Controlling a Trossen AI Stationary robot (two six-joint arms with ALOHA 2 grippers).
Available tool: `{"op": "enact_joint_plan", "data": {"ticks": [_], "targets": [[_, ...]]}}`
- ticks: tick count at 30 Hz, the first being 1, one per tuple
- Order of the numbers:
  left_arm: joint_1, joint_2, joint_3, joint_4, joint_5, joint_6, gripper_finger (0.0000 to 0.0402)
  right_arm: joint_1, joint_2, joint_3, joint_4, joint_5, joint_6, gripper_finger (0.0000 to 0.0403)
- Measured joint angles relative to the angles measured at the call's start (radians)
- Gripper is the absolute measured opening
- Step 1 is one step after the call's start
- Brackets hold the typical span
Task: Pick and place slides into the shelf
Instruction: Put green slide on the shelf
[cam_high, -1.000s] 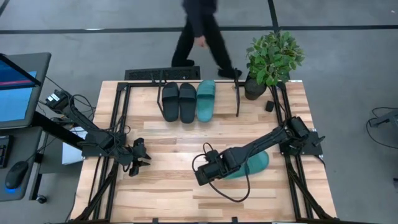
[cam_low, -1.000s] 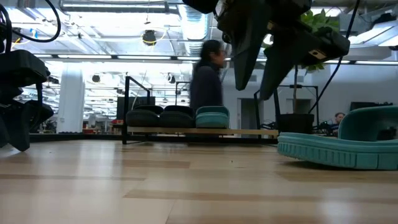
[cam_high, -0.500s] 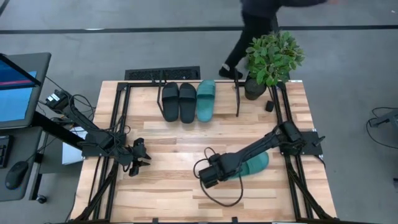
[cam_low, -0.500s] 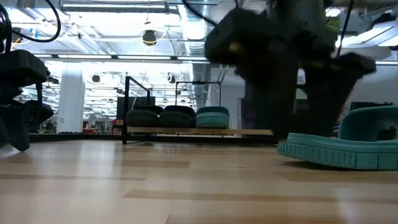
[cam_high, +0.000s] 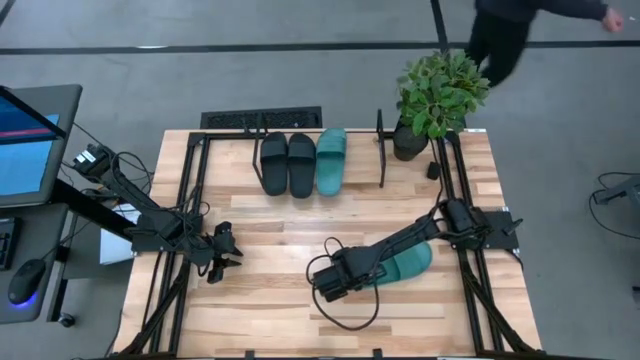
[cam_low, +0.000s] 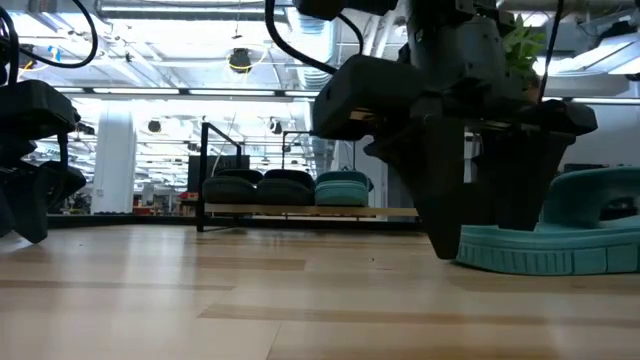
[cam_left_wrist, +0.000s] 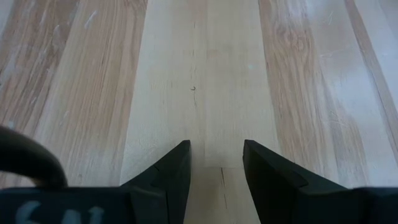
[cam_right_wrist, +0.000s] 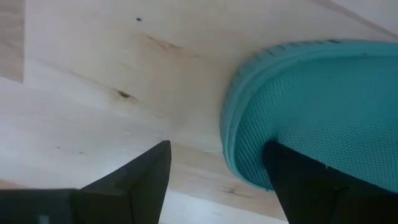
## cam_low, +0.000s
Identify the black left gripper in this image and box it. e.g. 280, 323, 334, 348
0, 78, 88, 246

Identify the wooden shelf with black frame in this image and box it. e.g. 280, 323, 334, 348
195, 122, 421, 234

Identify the silver ceiling duct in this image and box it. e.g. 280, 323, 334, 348
294, 9, 342, 91

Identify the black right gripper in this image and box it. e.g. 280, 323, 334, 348
363, 0, 599, 261

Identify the black aluminium table frame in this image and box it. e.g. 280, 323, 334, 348
47, 213, 421, 232

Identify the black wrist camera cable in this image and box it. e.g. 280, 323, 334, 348
263, 0, 365, 76

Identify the black rubber slide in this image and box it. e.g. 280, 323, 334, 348
255, 168, 317, 207
202, 168, 265, 205

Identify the black round ceiling lamp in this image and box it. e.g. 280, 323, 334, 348
228, 47, 253, 74

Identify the black cable bundle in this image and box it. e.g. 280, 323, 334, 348
0, 0, 100, 71

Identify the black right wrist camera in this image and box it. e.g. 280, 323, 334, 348
312, 53, 427, 143

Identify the green leafy plant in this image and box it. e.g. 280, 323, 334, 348
502, 14, 549, 101

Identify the teal rubber slide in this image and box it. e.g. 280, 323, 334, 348
313, 170, 375, 208
455, 167, 640, 277

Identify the white building column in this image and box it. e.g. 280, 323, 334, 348
90, 107, 137, 215

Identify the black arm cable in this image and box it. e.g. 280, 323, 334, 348
537, 0, 566, 104

